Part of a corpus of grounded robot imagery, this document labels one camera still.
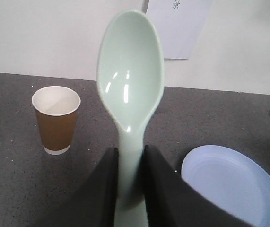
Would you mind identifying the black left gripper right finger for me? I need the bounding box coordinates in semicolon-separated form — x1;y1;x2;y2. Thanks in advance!
142;145;249;227

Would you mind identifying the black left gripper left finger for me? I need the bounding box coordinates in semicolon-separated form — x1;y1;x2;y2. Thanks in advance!
32;148;119;227

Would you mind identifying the brown paper cup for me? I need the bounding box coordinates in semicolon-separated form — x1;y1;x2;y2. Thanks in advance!
32;86;81;155

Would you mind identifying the pale green plastic spoon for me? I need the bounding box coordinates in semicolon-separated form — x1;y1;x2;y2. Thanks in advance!
97;10;165;227

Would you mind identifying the light blue plate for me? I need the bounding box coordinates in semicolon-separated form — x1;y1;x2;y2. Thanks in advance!
181;145;270;227

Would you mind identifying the white paper sheet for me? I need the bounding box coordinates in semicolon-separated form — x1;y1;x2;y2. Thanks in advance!
146;0;213;60

